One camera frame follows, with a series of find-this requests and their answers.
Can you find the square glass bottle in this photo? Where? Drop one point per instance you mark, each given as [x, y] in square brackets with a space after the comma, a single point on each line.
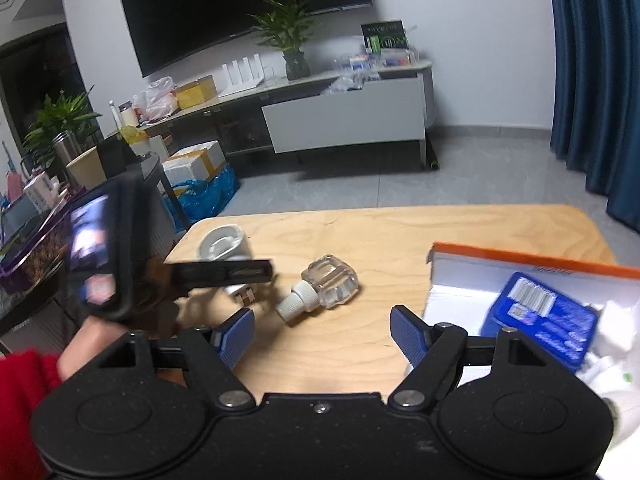
[330, 280]

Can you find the white and red plastic bag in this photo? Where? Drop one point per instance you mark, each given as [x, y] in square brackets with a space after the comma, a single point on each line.
[156, 100]

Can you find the blue tin box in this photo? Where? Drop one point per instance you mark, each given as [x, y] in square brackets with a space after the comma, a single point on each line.
[540, 317]

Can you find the clear plastic bag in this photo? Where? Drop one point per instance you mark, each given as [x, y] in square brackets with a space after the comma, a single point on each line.
[352, 82]

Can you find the grey television cabinet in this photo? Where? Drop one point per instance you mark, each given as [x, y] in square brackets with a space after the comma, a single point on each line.
[345, 120]

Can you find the blue curtain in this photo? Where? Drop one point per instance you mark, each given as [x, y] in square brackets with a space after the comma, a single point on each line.
[595, 60]

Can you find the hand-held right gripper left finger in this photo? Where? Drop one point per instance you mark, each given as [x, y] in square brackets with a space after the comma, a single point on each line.
[236, 337]

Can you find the orange and white cardboard box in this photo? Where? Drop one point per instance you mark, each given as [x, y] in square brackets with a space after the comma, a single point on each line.
[465, 270]

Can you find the white bottle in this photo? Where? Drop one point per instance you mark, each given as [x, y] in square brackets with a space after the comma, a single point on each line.
[115, 116]

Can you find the cartoon print bandage box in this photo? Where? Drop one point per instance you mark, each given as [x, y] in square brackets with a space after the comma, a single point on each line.
[617, 392]

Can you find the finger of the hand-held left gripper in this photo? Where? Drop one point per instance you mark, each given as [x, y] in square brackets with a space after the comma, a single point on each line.
[220, 274]

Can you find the white router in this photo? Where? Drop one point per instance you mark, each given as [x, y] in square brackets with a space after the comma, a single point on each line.
[242, 74]

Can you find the black wall television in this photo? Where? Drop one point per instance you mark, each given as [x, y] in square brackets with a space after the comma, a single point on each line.
[225, 5]

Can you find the blue plastic bag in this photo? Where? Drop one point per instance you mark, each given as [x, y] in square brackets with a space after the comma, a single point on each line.
[207, 197]

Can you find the dark green box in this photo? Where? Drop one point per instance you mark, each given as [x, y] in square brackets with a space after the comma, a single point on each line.
[384, 36]

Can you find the yellow box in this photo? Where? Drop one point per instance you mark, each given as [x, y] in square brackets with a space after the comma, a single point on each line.
[196, 92]

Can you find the leafy plant in metal pot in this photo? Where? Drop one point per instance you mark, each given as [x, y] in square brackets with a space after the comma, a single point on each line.
[62, 117]

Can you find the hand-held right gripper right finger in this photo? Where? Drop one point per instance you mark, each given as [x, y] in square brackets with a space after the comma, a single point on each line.
[407, 334]

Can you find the potted green plant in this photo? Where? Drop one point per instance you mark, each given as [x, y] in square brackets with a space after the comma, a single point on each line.
[287, 30]

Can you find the white foam box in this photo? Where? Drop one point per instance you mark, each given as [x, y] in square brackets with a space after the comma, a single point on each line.
[195, 162]

